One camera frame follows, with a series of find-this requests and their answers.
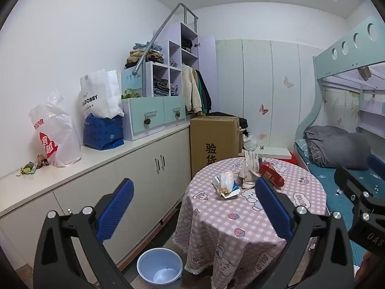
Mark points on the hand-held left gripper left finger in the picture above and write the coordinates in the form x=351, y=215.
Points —
x=115, y=209

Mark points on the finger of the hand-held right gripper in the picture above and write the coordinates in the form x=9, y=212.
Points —
x=377, y=165
x=349, y=182

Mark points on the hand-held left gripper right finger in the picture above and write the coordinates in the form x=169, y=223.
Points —
x=272, y=212

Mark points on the red packet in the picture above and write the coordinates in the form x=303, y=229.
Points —
x=270, y=174

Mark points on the light blue plastic bin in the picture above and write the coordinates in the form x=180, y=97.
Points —
x=147, y=262

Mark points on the teal bed sheet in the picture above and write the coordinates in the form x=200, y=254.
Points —
x=327, y=180

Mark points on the grey blanket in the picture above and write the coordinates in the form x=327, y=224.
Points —
x=343, y=147

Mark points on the grey plaid cloth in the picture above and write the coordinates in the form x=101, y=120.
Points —
x=315, y=153

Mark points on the long white low cabinet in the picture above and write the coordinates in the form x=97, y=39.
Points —
x=135, y=168

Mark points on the round table pink checkered tablecloth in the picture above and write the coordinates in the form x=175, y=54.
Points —
x=228, y=231

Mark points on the white flat box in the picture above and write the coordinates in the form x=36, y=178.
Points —
x=275, y=152

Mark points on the crumpled white plastic bag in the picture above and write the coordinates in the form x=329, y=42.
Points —
x=250, y=143

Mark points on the blue woven bag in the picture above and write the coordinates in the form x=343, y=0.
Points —
x=102, y=132

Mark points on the small brown packet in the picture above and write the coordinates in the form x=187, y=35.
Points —
x=42, y=160

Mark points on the black bag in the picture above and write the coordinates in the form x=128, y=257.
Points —
x=243, y=123

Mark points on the small brown pouch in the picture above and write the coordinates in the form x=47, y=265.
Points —
x=364, y=72

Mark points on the pinecone ornament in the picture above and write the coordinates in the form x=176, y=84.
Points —
x=147, y=121
x=178, y=114

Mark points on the white plastic bag red print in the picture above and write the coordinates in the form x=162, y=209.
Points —
x=57, y=132

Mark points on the brown cardboard box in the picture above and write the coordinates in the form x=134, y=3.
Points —
x=213, y=135

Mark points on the small wrappers on counter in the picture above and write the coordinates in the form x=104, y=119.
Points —
x=26, y=170

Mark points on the white paper shopping bag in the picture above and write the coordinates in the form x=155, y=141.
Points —
x=99, y=96

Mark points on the teal bunk bed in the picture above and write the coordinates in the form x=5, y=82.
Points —
x=340, y=57

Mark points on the green artificial plant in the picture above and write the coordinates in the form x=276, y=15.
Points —
x=130, y=94

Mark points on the light blue storage box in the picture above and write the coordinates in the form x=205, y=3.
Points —
x=129, y=84

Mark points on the folded jeans pile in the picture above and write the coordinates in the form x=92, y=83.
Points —
x=161, y=87

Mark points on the white wardrobe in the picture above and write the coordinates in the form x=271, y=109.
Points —
x=255, y=81

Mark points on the dark green jacket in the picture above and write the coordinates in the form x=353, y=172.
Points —
x=206, y=96

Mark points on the purple cube shelf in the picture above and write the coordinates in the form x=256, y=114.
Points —
x=148, y=78

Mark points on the cream jacket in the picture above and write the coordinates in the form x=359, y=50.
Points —
x=192, y=93

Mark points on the stack of folded clothes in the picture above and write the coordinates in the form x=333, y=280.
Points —
x=135, y=54

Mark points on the purple cabinet door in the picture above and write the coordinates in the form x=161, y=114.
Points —
x=207, y=60

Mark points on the black folded garment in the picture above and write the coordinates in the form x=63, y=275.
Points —
x=186, y=43

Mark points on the grey metal handrail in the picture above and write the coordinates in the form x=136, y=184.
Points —
x=162, y=28

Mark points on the butterfly wall sticker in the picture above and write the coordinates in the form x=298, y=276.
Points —
x=288, y=82
x=263, y=110

